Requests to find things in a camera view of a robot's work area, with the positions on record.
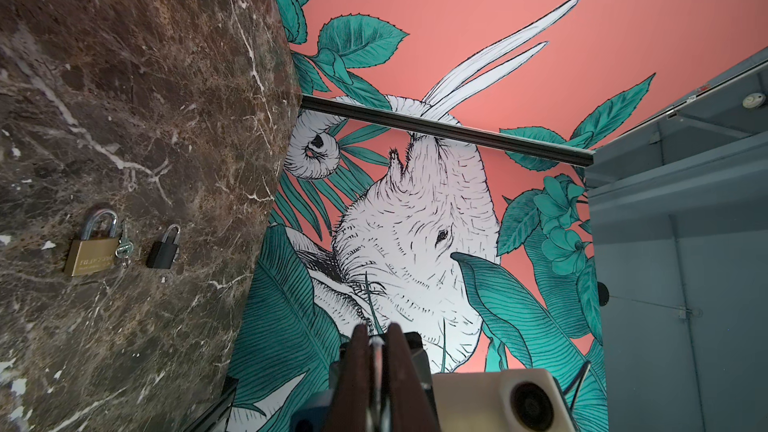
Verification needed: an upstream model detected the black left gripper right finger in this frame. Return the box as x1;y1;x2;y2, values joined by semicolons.
386;323;440;432

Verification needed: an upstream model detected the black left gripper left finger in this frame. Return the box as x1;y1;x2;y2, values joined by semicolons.
323;324;371;432

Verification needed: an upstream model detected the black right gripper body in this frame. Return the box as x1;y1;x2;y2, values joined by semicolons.
289;332;435;431

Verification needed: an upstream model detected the small metal key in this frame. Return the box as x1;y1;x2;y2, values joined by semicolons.
115;220;135;266

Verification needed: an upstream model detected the brass padlock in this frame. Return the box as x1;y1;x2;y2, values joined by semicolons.
64;207;119;277

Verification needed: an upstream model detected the small black padlock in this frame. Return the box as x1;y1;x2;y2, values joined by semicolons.
145;224;181;270

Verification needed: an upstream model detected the grey cabinet outside cell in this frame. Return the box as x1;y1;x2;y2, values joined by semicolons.
586;51;767;431

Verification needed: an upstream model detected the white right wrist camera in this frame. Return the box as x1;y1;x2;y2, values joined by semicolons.
432;369;576;432

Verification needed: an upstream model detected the black right corner frame post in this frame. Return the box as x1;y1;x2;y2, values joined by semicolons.
300;95;594;168

